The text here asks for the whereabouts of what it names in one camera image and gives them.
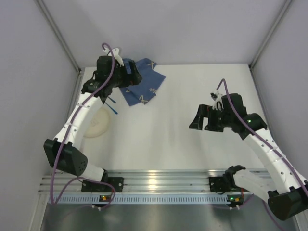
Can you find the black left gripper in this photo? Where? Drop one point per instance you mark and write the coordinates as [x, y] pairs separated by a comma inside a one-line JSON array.
[[131, 72]]

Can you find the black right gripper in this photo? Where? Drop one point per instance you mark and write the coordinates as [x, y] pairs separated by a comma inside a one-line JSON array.
[[210, 118]]

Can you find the blue cloth placemat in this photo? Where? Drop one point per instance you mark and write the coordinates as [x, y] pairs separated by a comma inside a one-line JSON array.
[[146, 89]]

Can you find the blue metallic spoon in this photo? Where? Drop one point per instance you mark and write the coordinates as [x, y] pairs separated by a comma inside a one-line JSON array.
[[111, 108]]

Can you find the cream round plate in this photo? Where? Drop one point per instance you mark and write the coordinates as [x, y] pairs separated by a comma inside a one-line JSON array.
[[99, 124]]

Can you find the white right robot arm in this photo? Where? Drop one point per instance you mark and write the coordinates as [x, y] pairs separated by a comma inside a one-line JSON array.
[[287, 195]]

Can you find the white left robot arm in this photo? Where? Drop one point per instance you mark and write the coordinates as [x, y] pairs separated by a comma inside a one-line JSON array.
[[63, 151]]

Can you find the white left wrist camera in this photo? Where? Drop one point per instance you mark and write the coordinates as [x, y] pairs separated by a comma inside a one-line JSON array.
[[116, 53]]

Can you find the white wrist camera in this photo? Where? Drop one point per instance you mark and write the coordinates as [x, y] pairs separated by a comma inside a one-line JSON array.
[[217, 97], [116, 53]]

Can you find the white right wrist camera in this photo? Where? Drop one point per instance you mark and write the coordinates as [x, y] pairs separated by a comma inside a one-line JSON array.
[[217, 97]]

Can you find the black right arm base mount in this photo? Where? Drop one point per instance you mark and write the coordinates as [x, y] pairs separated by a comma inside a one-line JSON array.
[[223, 184]]

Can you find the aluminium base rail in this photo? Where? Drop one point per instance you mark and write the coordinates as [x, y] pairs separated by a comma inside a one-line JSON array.
[[150, 181]]

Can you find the aluminium frame post right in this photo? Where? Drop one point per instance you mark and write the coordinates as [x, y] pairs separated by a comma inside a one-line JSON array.
[[268, 36]]

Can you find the aluminium frame post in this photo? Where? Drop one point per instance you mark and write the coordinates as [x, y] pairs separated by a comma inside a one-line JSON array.
[[268, 36], [56, 31]]

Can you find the aluminium frame post left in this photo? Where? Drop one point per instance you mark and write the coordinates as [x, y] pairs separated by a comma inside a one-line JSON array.
[[56, 31]]

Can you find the perforated cable duct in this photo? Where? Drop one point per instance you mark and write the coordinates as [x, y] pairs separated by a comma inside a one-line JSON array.
[[129, 199]]

